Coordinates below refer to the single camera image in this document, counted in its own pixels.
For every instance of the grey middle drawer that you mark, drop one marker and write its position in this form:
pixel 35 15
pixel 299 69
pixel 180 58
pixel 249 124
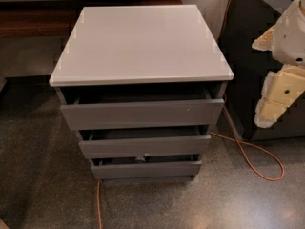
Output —
pixel 164 141

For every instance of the grey top drawer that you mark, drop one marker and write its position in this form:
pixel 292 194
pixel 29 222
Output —
pixel 125 115

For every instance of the grey drawer cabinet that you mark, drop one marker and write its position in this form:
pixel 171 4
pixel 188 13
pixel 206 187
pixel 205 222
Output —
pixel 140 54

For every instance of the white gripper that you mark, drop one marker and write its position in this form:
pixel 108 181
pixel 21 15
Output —
pixel 290 37

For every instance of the dark wooden bench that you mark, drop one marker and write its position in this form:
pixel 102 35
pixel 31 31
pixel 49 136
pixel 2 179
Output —
pixel 54 17

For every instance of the grey drawer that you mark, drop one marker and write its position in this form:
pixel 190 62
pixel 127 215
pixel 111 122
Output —
pixel 153 166
pixel 164 141
pixel 125 115

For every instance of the clear plastic water bottle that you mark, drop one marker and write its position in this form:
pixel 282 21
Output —
pixel 140 159

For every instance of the grey bottom drawer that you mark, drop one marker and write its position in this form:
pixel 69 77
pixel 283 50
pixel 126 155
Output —
pixel 153 166

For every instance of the black bin cabinet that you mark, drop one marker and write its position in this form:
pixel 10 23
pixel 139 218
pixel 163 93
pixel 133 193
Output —
pixel 246 20

